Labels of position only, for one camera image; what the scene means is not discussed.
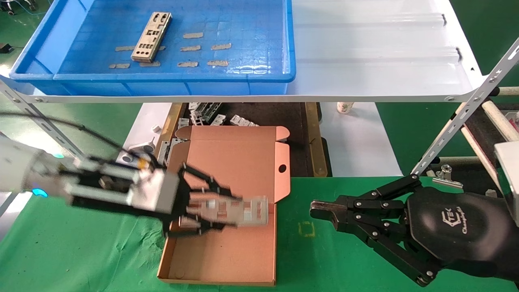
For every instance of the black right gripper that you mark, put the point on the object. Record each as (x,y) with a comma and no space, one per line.
(454,227)

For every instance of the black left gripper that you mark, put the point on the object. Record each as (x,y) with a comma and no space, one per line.
(184,202)

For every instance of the metal io shield plate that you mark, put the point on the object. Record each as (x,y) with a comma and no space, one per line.
(152,36)
(243,211)

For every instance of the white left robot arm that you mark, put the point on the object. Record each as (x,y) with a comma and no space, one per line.
(20,166)

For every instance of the brown cardboard box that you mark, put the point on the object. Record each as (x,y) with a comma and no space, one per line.
(239,162)

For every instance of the blue plastic tray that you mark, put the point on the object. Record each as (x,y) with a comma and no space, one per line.
(243,24)

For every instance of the green table cloth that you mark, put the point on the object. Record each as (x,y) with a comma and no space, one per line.
(344,259)

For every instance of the white pipe fitting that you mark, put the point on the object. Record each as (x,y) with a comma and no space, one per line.
(142,148)

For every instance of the printed paper cup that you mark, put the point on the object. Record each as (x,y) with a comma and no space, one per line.
(344,107)

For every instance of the cream rack pipe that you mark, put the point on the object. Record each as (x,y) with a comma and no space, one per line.
(478,154)
(507,91)
(466,160)
(498,117)

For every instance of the black rack panel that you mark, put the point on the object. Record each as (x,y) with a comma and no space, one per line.
(486,134)

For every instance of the perforated steel shelf upright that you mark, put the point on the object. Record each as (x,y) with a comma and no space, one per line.
(466,109)
(40,117)

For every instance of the white metal shelf board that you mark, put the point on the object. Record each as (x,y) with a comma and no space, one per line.
(365,61)

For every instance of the black power adapter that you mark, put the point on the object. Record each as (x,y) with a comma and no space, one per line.
(5,48)

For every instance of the wheeled chair base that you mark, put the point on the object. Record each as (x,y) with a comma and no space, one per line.
(9,11)

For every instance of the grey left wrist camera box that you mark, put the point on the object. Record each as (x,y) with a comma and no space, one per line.
(158,190)

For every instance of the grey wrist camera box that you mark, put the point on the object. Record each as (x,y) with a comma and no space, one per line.
(158,190)
(509,178)

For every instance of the bent metal bracket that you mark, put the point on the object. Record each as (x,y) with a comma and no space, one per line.
(164,150)

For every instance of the small metal bracket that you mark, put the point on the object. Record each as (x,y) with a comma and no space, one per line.
(183,122)
(219,119)

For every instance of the slotted metal bracket pile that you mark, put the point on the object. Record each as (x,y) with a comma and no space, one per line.
(204,111)

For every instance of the ridged metal bracket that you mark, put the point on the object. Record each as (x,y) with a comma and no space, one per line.
(243,121)

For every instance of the black tray with wooden frame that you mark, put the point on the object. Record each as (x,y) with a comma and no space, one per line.
(284,117)

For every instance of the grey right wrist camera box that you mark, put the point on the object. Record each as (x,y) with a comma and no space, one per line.
(509,178)

